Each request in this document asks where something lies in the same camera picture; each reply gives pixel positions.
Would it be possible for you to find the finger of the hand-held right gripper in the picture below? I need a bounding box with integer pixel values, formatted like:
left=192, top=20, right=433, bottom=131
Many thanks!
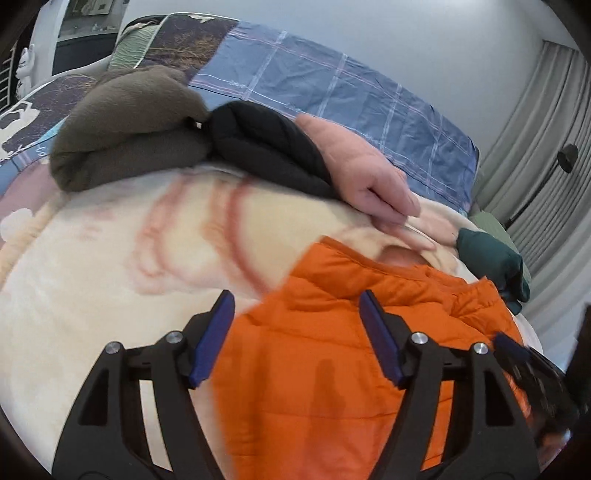
left=492, top=332, right=580, bottom=444

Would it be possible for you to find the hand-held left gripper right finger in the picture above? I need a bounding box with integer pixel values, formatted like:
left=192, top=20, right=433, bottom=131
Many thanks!
left=359, top=290, right=541, bottom=480

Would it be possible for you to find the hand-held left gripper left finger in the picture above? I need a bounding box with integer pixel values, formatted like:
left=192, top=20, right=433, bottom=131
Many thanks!
left=53, top=290, right=236, bottom=480

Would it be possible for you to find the orange hooded puffer jacket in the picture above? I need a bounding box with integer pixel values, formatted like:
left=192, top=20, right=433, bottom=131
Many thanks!
left=212, top=235, right=539, bottom=480

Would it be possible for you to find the dark green garment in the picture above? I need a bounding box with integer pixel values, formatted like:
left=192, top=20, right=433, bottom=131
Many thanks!
left=456, top=229, right=532, bottom=315

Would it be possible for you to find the cream fleece blanket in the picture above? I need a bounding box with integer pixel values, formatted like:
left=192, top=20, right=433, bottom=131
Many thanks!
left=0, top=161, right=541, bottom=476

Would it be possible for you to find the pink puffer jacket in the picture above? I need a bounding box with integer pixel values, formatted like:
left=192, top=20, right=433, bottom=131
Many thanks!
left=295, top=113, right=437, bottom=252

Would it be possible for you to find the black puffer jacket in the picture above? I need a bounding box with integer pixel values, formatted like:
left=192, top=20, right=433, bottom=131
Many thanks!
left=208, top=100, right=345, bottom=201

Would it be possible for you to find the black floor lamp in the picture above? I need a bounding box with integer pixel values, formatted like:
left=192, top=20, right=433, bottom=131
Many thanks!
left=503, top=143, right=580, bottom=232

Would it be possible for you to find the brown fleece garment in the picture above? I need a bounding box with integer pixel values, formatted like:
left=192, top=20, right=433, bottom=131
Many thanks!
left=48, top=65, right=215, bottom=192

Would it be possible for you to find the grey pleated curtain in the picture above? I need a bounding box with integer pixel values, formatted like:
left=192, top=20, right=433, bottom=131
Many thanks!
left=471, top=39, right=591, bottom=301

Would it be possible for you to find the blue plaid duvet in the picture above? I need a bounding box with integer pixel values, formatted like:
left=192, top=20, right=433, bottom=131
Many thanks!
left=189, top=21, right=481, bottom=215

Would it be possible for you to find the dark printed quilt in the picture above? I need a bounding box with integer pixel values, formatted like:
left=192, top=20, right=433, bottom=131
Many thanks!
left=0, top=11, right=241, bottom=162

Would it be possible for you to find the green striped pillow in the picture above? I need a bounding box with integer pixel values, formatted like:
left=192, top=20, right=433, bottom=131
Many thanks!
left=108, top=23, right=162, bottom=72

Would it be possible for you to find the dark vanity cabinet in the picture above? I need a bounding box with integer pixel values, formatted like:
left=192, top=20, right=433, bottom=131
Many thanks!
left=53, top=37, right=121, bottom=77

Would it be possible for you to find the white ladder rack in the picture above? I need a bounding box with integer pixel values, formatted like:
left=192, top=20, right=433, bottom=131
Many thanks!
left=0, top=58, right=21, bottom=112

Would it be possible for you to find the white rabbit figure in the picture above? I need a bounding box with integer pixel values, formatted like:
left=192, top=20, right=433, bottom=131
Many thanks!
left=16, top=44, right=38, bottom=97

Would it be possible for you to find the wall mirror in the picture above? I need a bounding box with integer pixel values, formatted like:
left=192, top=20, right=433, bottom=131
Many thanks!
left=65, top=0, right=121, bottom=33

